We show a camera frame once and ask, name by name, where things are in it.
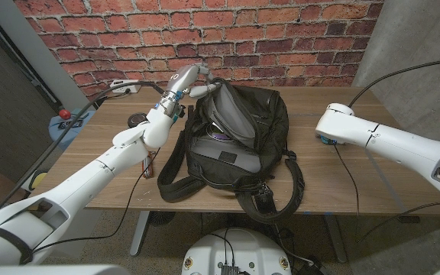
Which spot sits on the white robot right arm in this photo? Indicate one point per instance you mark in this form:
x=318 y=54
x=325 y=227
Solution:
x=388 y=139

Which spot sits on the black backpack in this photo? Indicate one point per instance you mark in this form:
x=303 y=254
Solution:
x=243 y=160

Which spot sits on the black round cylinder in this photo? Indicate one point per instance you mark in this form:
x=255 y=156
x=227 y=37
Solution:
x=136 y=119

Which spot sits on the white power strip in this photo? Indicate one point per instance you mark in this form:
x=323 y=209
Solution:
x=118 y=87

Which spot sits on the yellow white floor object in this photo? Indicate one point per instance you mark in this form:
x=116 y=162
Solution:
x=38 y=178

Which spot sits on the blue round stool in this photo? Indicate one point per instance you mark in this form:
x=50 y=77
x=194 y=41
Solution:
x=61 y=138

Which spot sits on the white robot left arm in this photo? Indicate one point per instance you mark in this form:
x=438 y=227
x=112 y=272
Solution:
x=90 y=179

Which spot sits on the black round fan base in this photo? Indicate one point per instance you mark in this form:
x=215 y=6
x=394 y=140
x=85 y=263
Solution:
x=162 y=218

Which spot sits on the printed brick backdrop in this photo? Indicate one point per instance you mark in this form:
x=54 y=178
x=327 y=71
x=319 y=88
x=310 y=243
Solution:
x=243 y=30

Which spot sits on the grey table leg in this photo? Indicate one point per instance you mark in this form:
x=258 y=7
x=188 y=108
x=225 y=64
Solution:
x=139 y=233
x=335 y=238

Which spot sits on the black phone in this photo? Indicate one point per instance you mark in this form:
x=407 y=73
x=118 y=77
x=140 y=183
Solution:
x=67 y=124

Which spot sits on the purple disc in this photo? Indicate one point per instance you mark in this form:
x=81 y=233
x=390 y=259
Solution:
x=218 y=133

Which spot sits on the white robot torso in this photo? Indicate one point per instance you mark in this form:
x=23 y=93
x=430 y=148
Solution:
x=235 y=252

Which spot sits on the red silver multitool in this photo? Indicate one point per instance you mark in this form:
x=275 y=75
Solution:
x=148 y=168

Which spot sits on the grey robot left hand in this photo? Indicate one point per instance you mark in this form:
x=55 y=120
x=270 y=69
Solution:
x=183 y=78

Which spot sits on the red ball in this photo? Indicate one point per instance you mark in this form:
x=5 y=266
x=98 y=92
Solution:
x=65 y=114

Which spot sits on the blue rounded device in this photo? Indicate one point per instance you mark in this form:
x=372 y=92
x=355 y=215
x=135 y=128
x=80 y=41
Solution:
x=326 y=141

